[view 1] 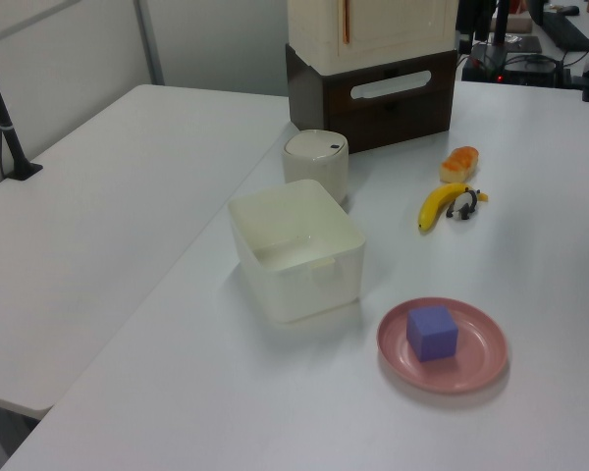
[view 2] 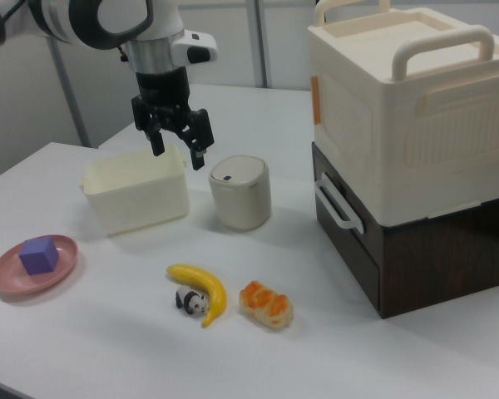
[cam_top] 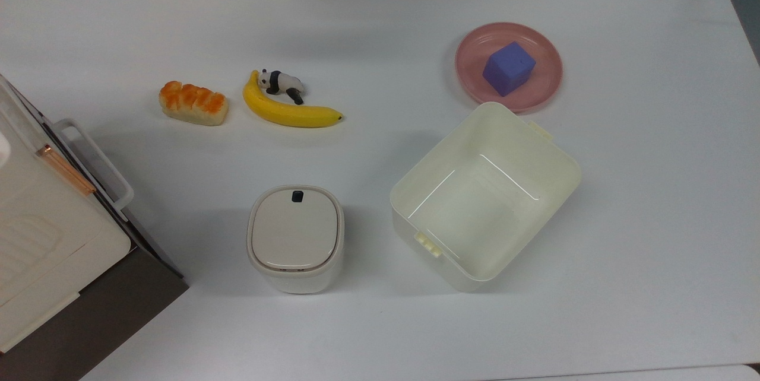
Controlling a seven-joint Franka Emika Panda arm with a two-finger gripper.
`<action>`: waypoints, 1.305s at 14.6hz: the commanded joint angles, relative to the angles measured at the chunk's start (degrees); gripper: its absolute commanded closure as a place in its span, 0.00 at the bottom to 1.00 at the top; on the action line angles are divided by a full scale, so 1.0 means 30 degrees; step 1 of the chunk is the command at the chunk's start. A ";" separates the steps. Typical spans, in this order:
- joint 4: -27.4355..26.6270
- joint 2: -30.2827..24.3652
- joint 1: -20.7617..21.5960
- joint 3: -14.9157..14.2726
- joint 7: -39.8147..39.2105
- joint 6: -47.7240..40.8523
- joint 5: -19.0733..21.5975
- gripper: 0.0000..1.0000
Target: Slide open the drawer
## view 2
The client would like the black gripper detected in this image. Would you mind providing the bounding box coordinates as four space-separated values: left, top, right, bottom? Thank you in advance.
131 68 215 171

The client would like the brown drawer with white handle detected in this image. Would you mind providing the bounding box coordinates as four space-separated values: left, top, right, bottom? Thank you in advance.
312 141 383 273

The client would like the cream open plastic bin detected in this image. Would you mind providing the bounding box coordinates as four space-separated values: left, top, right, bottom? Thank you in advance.
79 143 191 239

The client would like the beige lidded mini trash can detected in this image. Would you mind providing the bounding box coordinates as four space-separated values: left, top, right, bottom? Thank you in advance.
208 155 272 232

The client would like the yellow toy banana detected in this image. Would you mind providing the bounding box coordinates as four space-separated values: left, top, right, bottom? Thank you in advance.
166 263 228 328

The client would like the small panda figurine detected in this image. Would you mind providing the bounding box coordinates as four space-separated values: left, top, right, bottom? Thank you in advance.
175 285 210 317

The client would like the purple cube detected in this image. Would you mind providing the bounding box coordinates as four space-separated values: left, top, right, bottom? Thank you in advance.
18 235 61 276

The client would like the orange glazed toy pastry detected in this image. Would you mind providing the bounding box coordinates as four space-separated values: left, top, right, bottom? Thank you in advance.
238 280 294 330

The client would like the pink plate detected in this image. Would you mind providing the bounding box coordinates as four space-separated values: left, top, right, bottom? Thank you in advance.
0 234 80 297

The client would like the dark brown wooden cabinet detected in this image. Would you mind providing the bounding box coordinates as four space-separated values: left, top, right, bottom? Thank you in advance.
311 140 499 320

